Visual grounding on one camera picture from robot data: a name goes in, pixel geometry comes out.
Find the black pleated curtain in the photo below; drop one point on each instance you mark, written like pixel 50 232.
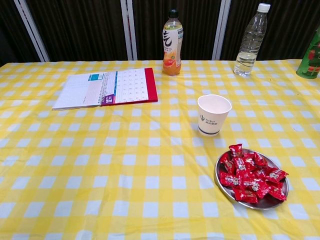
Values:
pixel 80 30

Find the white frame post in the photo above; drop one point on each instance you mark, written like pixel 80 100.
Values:
pixel 128 30
pixel 221 30
pixel 31 30

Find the white paper cup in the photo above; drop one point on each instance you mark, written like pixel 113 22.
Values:
pixel 212 122

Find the round steel plate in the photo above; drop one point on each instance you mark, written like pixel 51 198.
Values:
pixel 272 163

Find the spiral desk calendar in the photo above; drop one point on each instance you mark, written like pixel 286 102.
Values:
pixel 82 92

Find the clear water bottle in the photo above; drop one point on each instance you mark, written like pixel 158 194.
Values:
pixel 246 57

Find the orange juice bottle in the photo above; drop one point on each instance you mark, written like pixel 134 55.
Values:
pixel 172 50

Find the yellow checkered tablecloth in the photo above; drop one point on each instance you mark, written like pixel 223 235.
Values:
pixel 125 150

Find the green bottle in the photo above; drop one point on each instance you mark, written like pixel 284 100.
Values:
pixel 311 65

